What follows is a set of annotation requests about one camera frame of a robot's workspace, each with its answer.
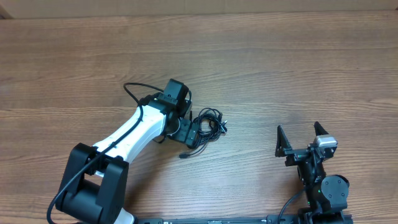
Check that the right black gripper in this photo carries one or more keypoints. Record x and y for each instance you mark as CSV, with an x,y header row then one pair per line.
x,y
301,154

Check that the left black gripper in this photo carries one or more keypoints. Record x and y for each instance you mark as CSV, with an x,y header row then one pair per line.
x,y
186,134

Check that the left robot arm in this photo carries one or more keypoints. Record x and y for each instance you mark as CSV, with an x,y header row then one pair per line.
x,y
94,182

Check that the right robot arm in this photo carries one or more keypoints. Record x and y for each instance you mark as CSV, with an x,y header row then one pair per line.
x,y
326,195

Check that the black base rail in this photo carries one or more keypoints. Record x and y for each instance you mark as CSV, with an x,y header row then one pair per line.
x,y
270,219

